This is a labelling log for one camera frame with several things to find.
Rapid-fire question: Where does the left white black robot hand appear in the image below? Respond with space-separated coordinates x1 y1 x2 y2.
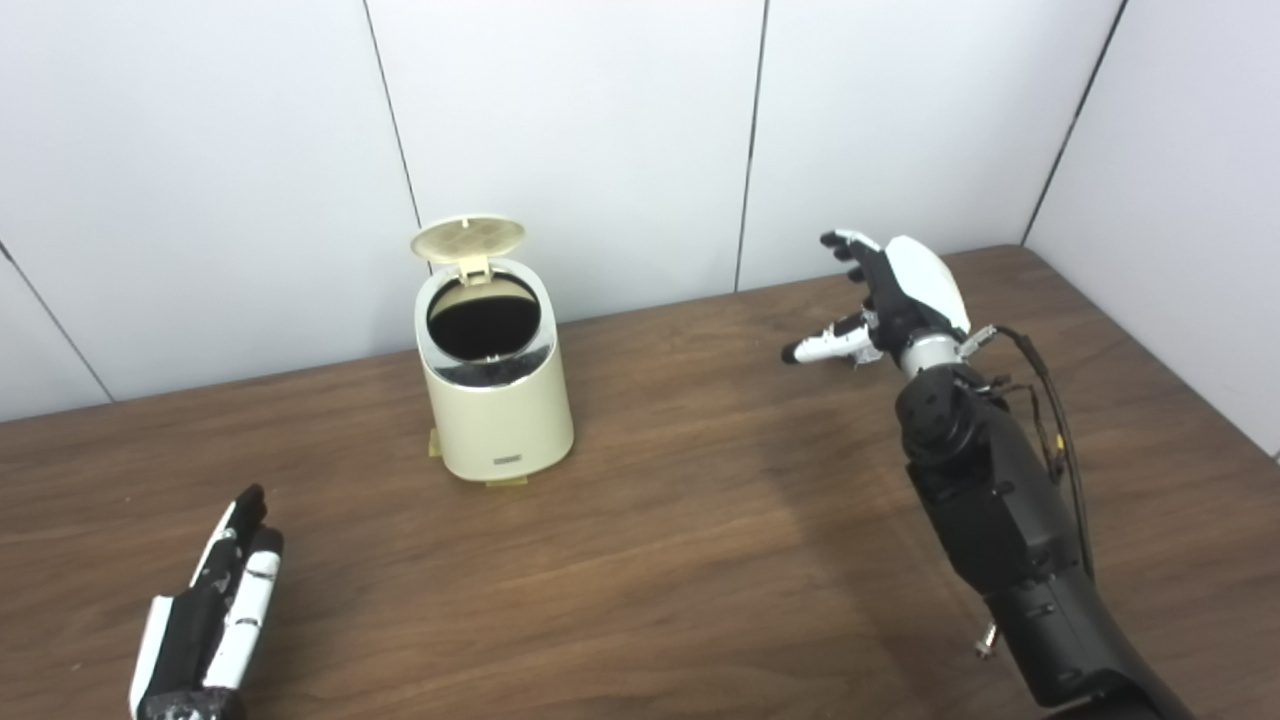
128 485 285 720

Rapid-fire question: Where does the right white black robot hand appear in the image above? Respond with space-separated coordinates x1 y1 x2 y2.
781 229 972 369

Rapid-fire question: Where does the round cream bin lid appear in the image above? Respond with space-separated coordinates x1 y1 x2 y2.
410 214 526 286

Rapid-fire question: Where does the cream-colored bin body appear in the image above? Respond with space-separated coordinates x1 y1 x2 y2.
414 257 576 483

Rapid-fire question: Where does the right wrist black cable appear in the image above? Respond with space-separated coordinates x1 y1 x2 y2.
965 323 1096 661

